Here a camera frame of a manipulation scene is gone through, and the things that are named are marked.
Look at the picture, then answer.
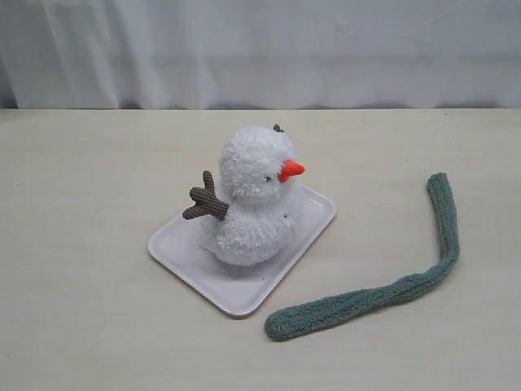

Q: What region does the green knitted scarf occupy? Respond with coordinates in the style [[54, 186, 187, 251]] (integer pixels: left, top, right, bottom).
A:
[[264, 172, 460, 342]]

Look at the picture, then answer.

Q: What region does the white backdrop curtain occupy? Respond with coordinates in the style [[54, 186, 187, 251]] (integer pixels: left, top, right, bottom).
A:
[[1, 1, 520, 109]]

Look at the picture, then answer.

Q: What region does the white plush snowman toy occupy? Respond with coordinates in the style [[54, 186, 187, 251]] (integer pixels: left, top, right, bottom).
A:
[[182, 124, 305, 266]]

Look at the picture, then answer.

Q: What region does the white rectangular tray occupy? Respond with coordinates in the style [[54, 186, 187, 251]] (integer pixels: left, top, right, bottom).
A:
[[147, 186, 337, 318]]

